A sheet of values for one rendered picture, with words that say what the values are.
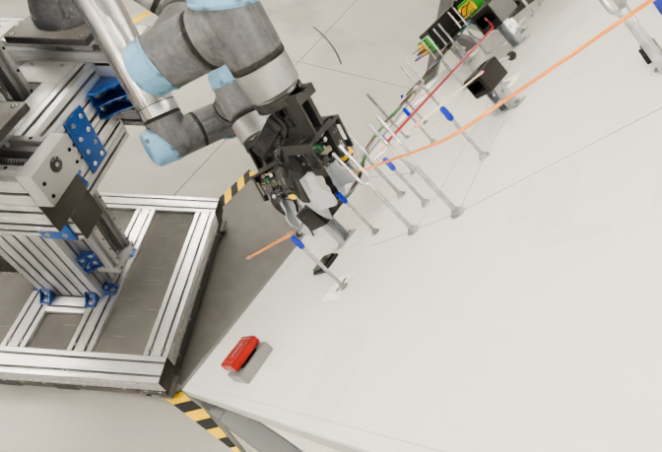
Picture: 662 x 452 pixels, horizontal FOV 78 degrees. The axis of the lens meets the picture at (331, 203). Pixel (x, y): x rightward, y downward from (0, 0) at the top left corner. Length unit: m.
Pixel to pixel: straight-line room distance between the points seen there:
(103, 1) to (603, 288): 0.84
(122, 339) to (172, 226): 0.53
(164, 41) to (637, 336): 0.52
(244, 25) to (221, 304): 1.56
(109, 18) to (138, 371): 1.18
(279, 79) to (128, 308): 1.43
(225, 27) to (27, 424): 1.78
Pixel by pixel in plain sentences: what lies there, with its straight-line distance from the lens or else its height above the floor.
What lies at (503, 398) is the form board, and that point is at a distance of 0.27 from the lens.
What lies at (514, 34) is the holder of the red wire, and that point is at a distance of 0.97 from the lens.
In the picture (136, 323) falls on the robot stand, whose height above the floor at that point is 0.21.
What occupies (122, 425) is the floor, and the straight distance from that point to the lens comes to 1.88.
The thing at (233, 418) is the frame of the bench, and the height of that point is 0.80.
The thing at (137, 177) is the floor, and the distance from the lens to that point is 2.61.
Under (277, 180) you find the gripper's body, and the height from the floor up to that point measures 1.14.
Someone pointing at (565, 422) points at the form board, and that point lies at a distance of 0.25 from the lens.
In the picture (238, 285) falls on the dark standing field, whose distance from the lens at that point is 1.98.
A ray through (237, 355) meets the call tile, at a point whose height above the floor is 1.13.
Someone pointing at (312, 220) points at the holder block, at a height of 1.15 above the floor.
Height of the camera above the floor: 1.68
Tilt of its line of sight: 49 degrees down
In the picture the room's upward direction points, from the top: straight up
